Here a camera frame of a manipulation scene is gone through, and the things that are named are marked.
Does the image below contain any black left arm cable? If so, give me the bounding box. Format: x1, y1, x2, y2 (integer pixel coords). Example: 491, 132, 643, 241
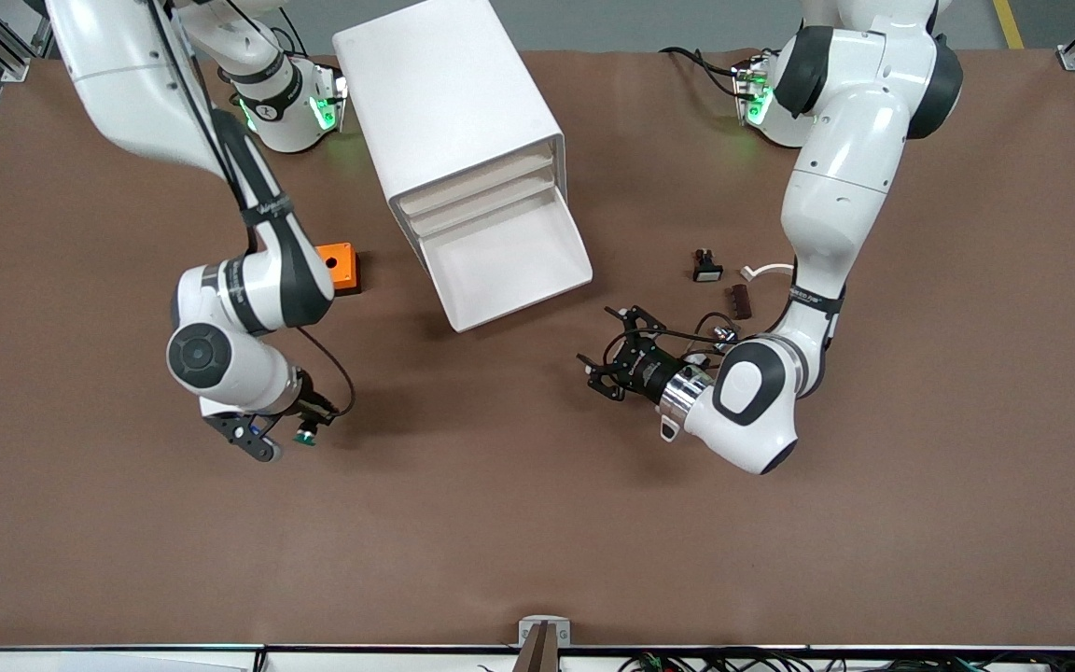
607, 311, 736, 354

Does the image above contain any brown table mat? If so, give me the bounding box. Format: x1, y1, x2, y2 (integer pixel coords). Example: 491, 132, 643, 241
0, 49, 1075, 650

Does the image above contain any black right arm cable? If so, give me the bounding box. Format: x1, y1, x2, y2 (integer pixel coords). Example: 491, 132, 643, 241
141, 0, 357, 418

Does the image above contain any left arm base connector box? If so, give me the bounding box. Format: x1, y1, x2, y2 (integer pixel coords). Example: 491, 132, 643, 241
733, 54, 775, 128

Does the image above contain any black cable bundle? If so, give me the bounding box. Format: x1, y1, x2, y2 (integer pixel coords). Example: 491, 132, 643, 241
477, 649, 1075, 672

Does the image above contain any orange button enclosure box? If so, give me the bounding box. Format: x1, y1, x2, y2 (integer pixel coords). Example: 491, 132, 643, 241
316, 242, 363, 298

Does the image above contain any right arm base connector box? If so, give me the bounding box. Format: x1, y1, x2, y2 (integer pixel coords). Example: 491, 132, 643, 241
312, 59, 350, 133

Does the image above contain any black left base cable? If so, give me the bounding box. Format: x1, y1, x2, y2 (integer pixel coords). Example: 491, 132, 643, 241
659, 45, 746, 99

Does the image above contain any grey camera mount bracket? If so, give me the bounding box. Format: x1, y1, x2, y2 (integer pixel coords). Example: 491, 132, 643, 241
517, 615, 573, 649

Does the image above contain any white table edge rail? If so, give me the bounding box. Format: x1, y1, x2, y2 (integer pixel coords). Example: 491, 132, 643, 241
0, 644, 1075, 672

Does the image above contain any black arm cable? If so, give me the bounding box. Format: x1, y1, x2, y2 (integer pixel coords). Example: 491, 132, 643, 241
607, 311, 736, 354
141, 0, 357, 418

